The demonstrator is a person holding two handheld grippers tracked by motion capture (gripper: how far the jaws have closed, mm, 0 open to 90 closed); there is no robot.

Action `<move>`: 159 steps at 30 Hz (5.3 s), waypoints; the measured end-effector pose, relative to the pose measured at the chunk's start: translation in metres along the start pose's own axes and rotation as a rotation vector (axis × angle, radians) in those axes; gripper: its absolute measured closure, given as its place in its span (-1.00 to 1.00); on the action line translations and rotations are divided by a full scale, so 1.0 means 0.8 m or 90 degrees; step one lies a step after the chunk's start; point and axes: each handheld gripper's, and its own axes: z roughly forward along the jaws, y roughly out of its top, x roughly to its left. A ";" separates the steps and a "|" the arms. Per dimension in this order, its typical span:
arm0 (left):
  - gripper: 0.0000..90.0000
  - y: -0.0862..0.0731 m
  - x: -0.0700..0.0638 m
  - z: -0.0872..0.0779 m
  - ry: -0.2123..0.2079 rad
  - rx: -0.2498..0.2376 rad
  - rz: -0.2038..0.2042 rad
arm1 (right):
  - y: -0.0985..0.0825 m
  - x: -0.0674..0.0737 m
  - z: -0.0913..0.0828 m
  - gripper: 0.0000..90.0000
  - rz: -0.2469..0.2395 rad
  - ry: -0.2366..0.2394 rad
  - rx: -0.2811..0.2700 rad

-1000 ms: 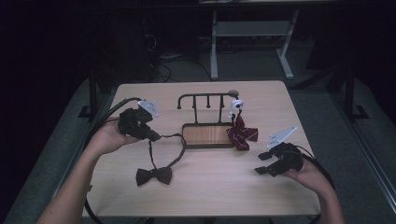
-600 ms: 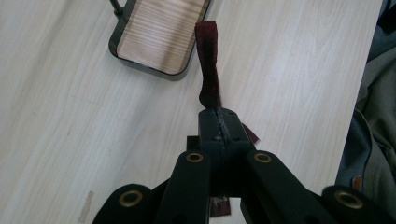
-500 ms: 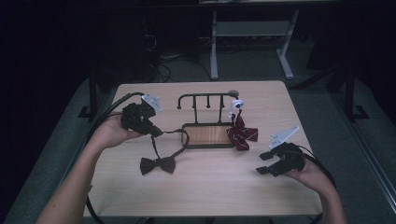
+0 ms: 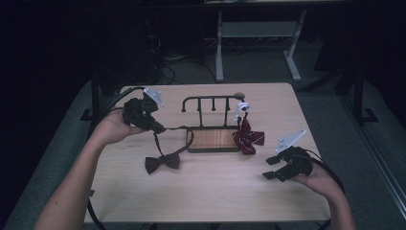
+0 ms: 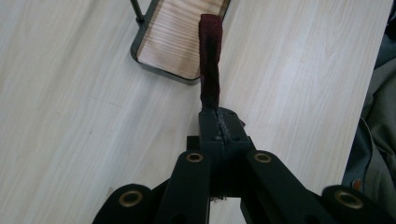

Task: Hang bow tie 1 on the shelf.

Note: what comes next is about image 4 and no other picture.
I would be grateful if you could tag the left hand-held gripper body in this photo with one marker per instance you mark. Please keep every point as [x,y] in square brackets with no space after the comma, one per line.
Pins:
[139,111]

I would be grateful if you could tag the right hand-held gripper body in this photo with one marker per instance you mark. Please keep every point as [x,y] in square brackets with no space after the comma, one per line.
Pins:
[297,163]

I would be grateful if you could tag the dark brown bow tie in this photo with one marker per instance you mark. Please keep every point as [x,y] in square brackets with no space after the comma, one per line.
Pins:
[162,161]

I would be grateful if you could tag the red striped bow tie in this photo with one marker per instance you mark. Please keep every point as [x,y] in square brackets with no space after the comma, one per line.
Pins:
[247,139]

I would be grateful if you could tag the black hook rack wooden tray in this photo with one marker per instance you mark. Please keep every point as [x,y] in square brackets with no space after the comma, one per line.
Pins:
[212,139]

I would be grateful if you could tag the person's right hand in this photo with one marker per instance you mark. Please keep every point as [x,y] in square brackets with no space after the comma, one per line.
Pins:
[320,183]

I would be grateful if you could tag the person's left hand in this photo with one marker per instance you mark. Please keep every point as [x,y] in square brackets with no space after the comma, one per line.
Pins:
[111,129]

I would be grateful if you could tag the black metal stand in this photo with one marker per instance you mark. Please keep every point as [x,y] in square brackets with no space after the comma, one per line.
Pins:
[94,99]
[359,99]

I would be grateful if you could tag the grey metal rail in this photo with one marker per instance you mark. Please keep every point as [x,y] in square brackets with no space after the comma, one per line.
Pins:
[379,159]

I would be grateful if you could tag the white metal desk frame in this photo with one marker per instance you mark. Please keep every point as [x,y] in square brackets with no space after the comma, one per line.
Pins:
[255,29]

